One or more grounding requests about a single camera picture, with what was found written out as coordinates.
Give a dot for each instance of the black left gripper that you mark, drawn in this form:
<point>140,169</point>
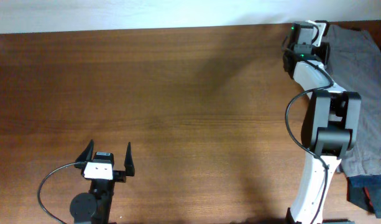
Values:
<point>120,176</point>

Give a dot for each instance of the grey shorts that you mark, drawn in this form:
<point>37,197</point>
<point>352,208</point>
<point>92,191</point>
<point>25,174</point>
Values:
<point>355,64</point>

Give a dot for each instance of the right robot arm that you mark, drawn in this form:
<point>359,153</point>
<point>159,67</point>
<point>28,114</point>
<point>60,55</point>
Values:
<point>329,129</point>

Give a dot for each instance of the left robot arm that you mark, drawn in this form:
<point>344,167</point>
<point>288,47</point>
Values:
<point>94,205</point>

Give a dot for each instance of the dark blue jeans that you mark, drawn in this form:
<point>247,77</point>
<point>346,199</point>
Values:
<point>372,186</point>

